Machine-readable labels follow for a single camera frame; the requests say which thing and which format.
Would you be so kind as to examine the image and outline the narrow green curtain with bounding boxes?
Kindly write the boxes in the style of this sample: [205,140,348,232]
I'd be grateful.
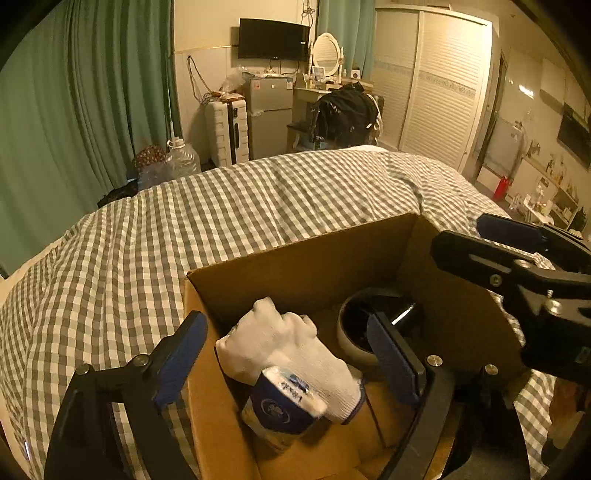
[318,0,377,75]

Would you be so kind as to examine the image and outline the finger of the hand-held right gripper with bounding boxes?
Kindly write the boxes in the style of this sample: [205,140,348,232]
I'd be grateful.
[477,213,591,269]
[430,230,591,326]

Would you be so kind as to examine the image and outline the small grey fridge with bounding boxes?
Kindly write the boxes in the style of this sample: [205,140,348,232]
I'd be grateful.
[244,76,294,160]

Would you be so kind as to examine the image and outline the cluttered white shelf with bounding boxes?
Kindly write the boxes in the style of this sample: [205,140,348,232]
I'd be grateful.
[522,154,580,227]

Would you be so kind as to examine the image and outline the white louvred wardrobe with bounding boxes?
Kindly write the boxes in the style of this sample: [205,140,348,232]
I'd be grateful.
[372,7,492,169]

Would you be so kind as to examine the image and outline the wide green curtain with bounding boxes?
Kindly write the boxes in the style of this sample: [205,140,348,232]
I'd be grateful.
[0,0,183,278]

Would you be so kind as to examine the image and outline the white knit glove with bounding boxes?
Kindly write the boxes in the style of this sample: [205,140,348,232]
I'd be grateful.
[216,298,365,425]

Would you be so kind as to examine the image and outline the large clear water jug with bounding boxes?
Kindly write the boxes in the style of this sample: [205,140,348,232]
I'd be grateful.
[165,137,201,176]

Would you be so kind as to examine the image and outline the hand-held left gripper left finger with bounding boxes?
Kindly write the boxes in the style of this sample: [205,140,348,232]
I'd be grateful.
[44,310,208,480]

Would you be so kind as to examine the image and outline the black clothes pile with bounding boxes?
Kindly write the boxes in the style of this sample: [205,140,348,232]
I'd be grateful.
[316,88,379,144]

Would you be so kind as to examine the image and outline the chair with black clothes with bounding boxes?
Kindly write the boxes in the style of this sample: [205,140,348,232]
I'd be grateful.
[286,84,370,151]

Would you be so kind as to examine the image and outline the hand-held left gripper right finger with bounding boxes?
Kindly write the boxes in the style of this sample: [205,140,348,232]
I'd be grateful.
[366,311,532,480]

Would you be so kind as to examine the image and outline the white hard suitcase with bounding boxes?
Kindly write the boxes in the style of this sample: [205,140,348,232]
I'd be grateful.
[204,98,250,168]

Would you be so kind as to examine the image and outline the patterned fabric bag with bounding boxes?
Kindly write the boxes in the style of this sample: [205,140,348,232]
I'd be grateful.
[133,144,167,169]

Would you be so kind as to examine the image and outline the dark cloth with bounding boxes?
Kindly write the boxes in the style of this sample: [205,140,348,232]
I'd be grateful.
[97,181,139,207]

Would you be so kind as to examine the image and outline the grey white checked blanket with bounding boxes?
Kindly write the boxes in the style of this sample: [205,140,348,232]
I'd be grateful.
[0,147,559,480]

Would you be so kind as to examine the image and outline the blue white tissue packet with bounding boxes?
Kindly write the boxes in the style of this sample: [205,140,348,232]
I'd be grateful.
[240,366,328,455]

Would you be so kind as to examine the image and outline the clear plastic bag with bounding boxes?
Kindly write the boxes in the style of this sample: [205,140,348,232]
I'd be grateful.
[222,67,247,93]

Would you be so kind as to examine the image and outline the black wall television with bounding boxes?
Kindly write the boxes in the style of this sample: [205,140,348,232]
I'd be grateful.
[239,18,311,61]

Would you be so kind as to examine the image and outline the white oval vanity mirror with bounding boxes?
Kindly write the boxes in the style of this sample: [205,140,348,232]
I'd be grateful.
[310,32,345,77]

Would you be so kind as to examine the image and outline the brown cardboard box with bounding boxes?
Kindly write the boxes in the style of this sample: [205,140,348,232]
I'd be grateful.
[182,212,527,480]

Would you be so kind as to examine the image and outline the white bowl black inside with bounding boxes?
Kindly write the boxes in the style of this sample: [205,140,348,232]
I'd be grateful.
[336,287,423,367]

